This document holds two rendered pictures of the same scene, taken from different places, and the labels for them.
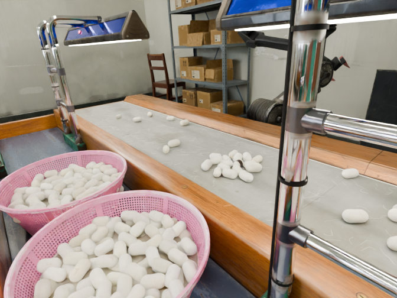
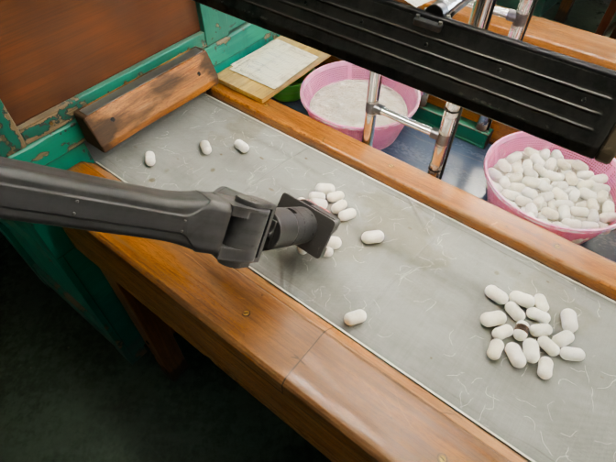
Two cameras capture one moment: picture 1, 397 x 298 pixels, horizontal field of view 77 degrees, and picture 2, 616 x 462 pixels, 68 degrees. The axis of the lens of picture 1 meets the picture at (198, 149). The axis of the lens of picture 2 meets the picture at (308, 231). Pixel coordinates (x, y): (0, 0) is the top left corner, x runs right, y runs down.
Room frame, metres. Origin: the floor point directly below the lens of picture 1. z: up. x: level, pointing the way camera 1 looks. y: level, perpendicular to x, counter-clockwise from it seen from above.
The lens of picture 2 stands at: (0.77, -0.46, 1.35)
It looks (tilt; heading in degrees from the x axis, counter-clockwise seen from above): 50 degrees down; 167
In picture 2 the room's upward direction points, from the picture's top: straight up
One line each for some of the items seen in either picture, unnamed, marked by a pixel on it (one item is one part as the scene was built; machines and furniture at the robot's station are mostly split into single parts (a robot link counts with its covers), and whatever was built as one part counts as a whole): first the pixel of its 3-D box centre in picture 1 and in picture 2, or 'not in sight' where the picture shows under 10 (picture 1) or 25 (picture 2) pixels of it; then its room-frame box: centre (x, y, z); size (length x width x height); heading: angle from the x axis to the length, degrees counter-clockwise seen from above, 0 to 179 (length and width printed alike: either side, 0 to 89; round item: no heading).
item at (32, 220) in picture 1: (70, 191); not in sight; (0.50, 0.30, 0.72); 0.27 x 0.27 x 0.10
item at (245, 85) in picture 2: not in sight; (284, 59); (-0.23, -0.29, 0.77); 0.33 x 0.15 x 0.01; 129
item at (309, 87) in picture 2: not in sight; (357, 109); (-0.06, -0.15, 0.72); 0.27 x 0.27 x 0.10
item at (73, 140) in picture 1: (83, 85); not in sight; (0.95, 0.41, 0.90); 0.20 x 0.19 x 0.45; 39
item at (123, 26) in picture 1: (96, 32); not in sight; (1.00, 0.35, 1.08); 0.62 x 0.08 x 0.07; 39
